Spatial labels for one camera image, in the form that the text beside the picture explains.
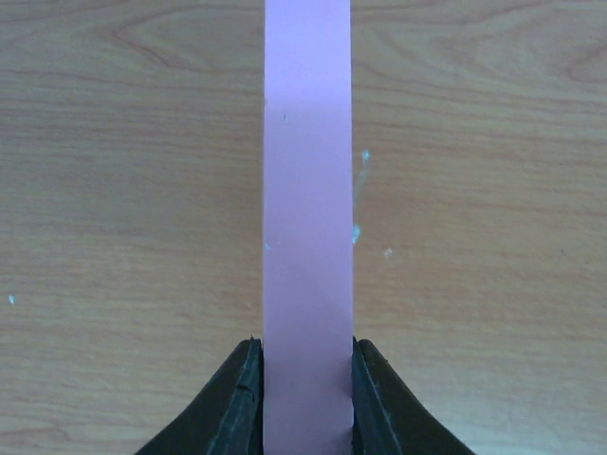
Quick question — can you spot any pink picture frame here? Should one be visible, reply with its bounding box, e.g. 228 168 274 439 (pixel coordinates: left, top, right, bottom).
263 1 354 454

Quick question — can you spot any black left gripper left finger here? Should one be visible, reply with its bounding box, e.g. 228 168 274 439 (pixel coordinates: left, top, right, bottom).
136 337 264 455

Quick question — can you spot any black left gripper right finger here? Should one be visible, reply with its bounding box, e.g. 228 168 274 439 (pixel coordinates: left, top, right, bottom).
352 339 474 455

